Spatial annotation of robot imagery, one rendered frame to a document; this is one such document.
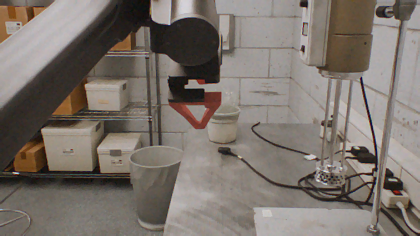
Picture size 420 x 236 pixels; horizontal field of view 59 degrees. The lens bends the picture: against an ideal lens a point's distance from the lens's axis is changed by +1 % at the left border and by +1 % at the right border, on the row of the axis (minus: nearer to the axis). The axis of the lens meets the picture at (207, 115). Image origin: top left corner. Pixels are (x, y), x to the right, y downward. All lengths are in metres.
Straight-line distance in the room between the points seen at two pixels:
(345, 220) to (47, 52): 0.83
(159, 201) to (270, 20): 1.52
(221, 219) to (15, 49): 0.74
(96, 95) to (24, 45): 2.36
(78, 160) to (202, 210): 1.88
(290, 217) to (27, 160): 2.25
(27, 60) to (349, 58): 0.59
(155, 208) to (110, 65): 1.24
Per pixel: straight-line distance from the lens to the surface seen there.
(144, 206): 2.21
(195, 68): 0.46
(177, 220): 0.95
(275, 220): 0.95
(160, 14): 0.37
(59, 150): 2.79
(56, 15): 0.35
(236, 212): 0.99
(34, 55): 0.31
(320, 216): 0.99
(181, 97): 0.46
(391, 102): 0.85
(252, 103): 2.88
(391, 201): 1.10
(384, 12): 0.88
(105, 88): 2.63
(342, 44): 0.75
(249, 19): 2.79
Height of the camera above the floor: 1.26
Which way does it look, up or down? 16 degrees down
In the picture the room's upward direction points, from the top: straight up
